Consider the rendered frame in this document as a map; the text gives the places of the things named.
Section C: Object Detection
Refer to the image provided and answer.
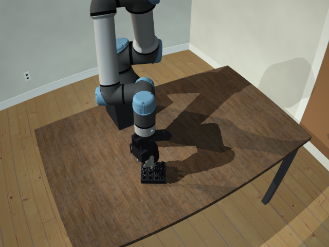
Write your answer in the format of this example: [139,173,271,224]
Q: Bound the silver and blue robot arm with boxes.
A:
[90,0,172,142]

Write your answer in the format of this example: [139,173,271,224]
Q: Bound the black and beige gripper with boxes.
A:
[130,133,159,169]

